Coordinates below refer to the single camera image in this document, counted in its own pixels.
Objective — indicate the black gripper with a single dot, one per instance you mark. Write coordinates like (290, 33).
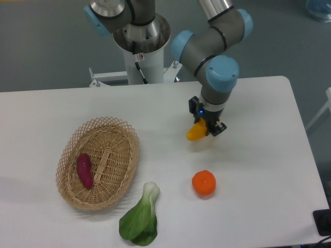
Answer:
(209, 113)

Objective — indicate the yellow mango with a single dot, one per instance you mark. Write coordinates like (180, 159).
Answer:
(198, 131)

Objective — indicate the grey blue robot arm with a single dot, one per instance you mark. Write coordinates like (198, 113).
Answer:
(202, 55)

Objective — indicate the orange tangerine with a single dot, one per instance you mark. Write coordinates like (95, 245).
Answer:
(204, 183)

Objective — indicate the woven wicker basket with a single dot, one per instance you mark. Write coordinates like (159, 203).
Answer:
(113, 148)

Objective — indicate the white furniture at right edge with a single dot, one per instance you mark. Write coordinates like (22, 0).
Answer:
(322, 114)

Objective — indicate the green bok choy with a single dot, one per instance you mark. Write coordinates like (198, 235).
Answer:
(139, 224)

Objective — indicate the purple sweet potato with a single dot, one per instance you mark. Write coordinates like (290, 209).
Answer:
(83, 167)

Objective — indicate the black device at table edge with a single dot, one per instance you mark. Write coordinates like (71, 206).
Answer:
(322, 221)

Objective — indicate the blue object top right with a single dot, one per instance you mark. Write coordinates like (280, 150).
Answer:
(319, 9)

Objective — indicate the white pedestal base frame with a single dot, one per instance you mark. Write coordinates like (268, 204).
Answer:
(170, 75)

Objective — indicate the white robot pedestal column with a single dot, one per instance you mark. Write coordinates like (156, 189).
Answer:
(143, 50)

